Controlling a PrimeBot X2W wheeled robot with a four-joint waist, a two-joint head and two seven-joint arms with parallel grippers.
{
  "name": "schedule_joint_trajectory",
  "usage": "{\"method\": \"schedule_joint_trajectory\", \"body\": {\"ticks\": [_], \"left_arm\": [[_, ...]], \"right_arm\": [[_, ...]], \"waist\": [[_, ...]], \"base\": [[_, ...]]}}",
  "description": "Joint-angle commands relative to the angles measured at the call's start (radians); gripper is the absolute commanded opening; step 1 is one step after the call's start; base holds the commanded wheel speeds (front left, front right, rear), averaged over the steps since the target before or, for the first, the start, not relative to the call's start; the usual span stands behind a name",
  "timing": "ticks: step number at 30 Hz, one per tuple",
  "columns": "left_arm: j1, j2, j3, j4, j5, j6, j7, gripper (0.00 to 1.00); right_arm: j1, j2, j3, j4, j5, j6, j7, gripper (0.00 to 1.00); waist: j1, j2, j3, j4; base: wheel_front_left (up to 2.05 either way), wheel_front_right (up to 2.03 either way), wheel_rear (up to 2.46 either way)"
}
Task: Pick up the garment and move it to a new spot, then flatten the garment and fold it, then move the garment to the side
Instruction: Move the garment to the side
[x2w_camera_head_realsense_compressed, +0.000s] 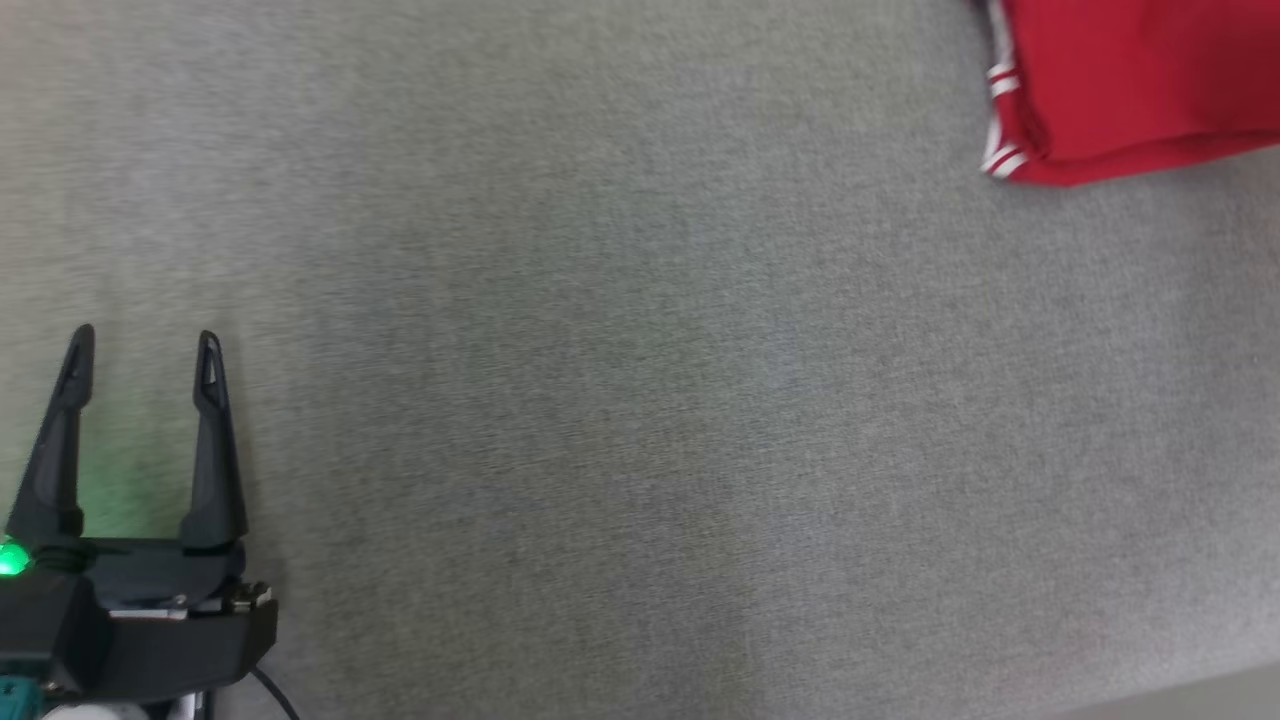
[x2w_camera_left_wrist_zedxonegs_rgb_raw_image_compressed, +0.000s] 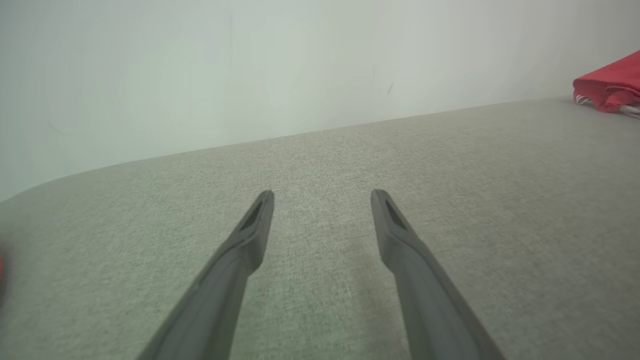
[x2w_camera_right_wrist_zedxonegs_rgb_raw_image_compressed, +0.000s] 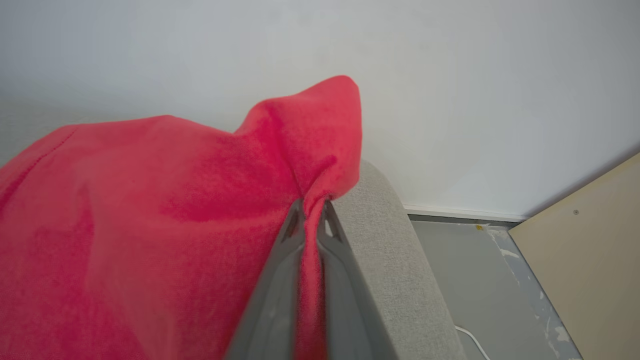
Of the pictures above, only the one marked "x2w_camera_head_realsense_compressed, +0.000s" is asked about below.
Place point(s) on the red basketball jersey number 23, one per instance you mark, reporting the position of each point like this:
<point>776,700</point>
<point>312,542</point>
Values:
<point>1130,90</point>

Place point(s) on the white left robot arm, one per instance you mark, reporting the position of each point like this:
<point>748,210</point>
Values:
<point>100,712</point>

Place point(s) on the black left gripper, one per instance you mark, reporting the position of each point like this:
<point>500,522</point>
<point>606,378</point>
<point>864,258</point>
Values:
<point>180,620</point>

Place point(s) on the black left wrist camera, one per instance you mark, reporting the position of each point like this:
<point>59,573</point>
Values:
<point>45,630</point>

